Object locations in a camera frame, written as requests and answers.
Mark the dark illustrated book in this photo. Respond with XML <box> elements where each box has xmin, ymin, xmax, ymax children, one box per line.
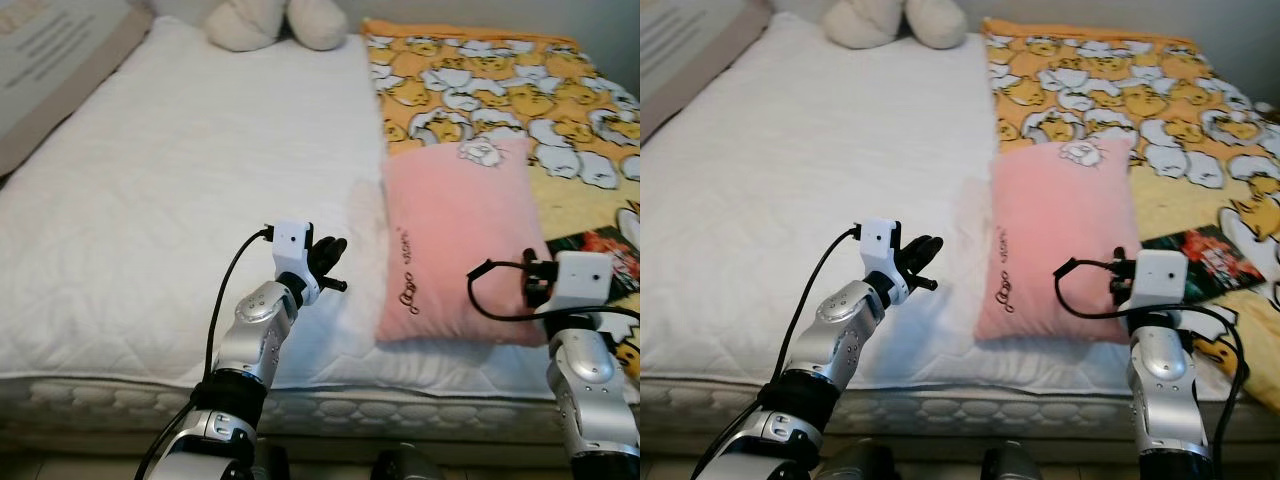
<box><xmin>1140</xmin><ymin>225</ymin><xmax>1269</xmax><ymax>301</ymax></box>
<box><xmin>548</xmin><ymin>228</ymin><xmax>641</xmax><ymax>301</ymax></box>

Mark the pink fluffy pillow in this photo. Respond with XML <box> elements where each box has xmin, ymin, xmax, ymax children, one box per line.
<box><xmin>975</xmin><ymin>135</ymin><xmax>1141</xmax><ymax>344</ymax></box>
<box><xmin>375</xmin><ymin>135</ymin><xmax>556</xmax><ymax>348</ymax></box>

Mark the white quilted mattress cover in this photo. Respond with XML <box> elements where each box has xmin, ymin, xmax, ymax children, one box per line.
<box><xmin>640</xmin><ymin>12</ymin><xmax>1161</xmax><ymax>391</ymax></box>
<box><xmin>0</xmin><ymin>15</ymin><xmax>561</xmax><ymax>396</ymax></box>

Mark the grey quilted mattress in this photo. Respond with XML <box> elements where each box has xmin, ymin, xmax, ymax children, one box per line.
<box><xmin>0</xmin><ymin>375</ymin><xmax>581</xmax><ymax>446</ymax></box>
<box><xmin>640</xmin><ymin>375</ymin><xmax>1280</xmax><ymax>441</ymax></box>

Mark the yellow cartoon print blanket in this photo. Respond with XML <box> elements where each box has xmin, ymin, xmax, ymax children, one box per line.
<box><xmin>362</xmin><ymin>18</ymin><xmax>641</xmax><ymax>386</ymax></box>
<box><xmin>980</xmin><ymin>18</ymin><xmax>1280</xmax><ymax>401</ymax></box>

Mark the black robot left leg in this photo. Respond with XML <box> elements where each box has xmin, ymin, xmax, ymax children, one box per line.
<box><xmin>815</xmin><ymin>440</ymin><xmax>896</xmax><ymax>480</ymax></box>
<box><xmin>250</xmin><ymin>445</ymin><xmax>293</xmax><ymax>480</ymax></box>

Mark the black robot leg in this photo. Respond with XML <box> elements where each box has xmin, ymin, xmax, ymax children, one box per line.
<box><xmin>815</xmin><ymin>440</ymin><xmax>896</xmax><ymax>480</ymax></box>
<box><xmin>250</xmin><ymin>445</ymin><xmax>293</xmax><ymax>480</ymax></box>
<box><xmin>372</xmin><ymin>445</ymin><xmax>443</xmax><ymax>480</ymax></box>

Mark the black robot right leg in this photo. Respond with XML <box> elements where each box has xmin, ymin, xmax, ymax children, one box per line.
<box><xmin>372</xmin><ymin>445</ymin><xmax>443</xmax><ymax>480</ymax></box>

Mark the cream plush toy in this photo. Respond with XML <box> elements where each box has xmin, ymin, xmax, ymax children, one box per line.
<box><xmin>205</xmin><ymin>0</ymin><xmax>349</xmax><ymax>53</ymax></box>
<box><xmin>822</xmin><ymin>0</ymin><xmax>969</xmax><ymax>51</ymax></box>

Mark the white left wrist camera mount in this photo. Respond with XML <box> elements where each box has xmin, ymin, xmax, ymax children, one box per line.
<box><xmin>858</xmin><ymin>218</ymin><xmax>911</xmax><ymax>306</ymax></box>
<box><xmin>272</xmin><ymin>220</ymin><xmax>323</xmax><ymax>306</ymax></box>

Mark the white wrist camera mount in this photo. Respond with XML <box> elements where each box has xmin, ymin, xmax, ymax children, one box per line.
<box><xmin>550</xmin><ymin>251</ymin><xmax>614</xmax><ymax>316</ymax></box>
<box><xmin>1135</xmin><ymin>249</ymin><xmax>1189</xmax><ymax>313</ymax></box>
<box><xmin>272</xmin><ymin>220</ymin><xmax>323</xmax><ymax>306</ymax></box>
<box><xmin>858</xmin><ymin>218</ymin><xmax>911</xmax><ymax>306</ymax></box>

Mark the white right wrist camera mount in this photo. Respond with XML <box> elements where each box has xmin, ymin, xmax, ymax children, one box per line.
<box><xmin>1135</xmin><ymin>249</ymin><xmax>1189</xmax><ymax>313</ymax></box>
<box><xmin>550</xmin><ymin>251</ymin><xmax>614</xmax><ymax>316</ymax></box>

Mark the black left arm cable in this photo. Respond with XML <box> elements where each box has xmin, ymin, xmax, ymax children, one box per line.
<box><xmin>690</xmin><ymin>225</ymin><xmax>863</xmax><ymax>480</ymax></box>
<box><xmin>135</xmin><ymin>228</ymin><xmax>276</xmax><ymax>480</ymax></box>

